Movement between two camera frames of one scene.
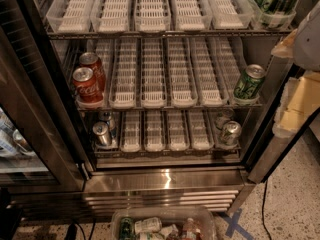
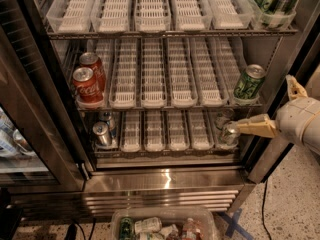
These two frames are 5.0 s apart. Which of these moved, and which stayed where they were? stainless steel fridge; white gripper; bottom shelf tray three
Moved: white gripper
Stayed: stainless steel fridge; bottom shelf tray three
